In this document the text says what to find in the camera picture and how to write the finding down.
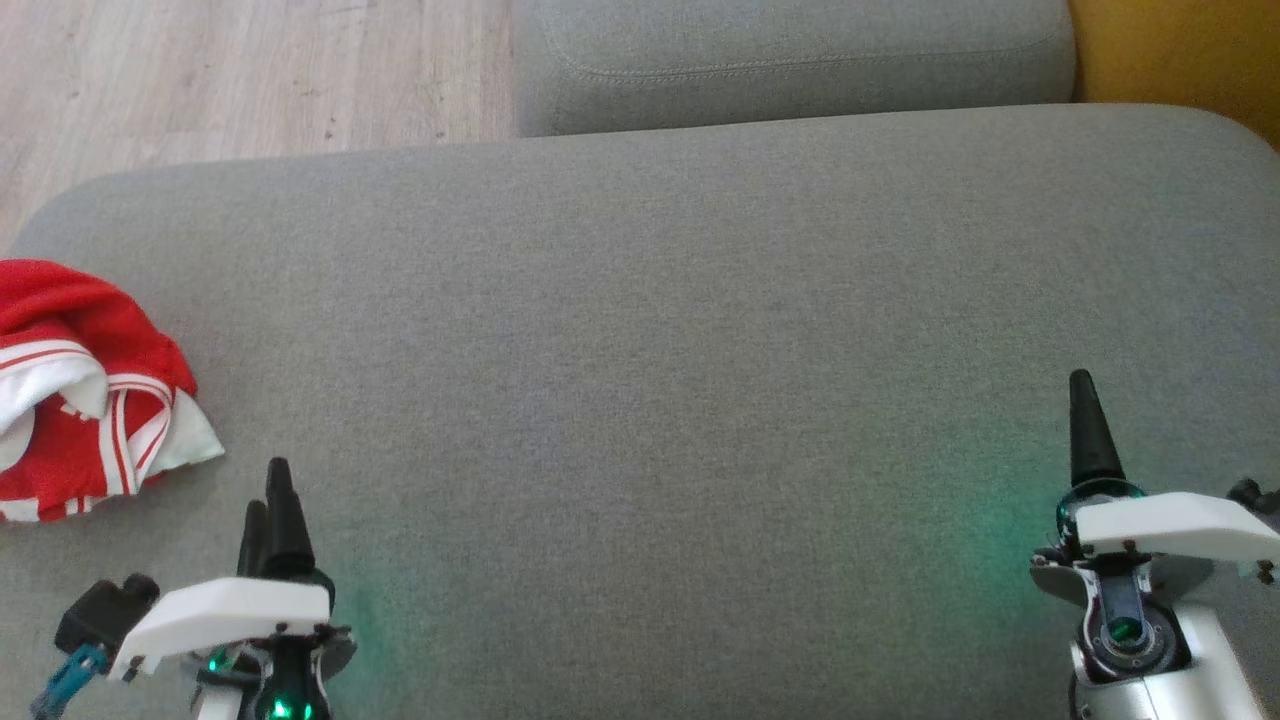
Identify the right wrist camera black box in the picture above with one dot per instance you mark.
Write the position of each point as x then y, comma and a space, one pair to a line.
1255, 495

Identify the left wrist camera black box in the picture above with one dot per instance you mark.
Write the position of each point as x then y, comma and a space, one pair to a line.
100, 610

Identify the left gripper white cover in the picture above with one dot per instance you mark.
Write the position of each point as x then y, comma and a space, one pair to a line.
230, 610

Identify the large yellow sofa back cushion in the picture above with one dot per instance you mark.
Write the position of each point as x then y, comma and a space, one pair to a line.
1180, 50

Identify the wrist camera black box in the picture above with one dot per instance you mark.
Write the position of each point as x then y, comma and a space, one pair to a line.
1255, 495
100, 610

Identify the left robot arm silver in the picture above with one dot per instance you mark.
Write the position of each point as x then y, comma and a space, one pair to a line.
215, 708

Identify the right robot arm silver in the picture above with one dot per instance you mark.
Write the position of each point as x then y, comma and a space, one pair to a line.
1220, 680

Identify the red basketball jersey white trim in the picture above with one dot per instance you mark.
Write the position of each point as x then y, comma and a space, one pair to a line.
90, 460

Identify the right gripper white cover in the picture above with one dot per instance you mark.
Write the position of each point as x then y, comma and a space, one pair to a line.
1170, 525

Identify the large grey sofa seat cushion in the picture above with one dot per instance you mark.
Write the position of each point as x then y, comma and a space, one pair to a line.
650, 400

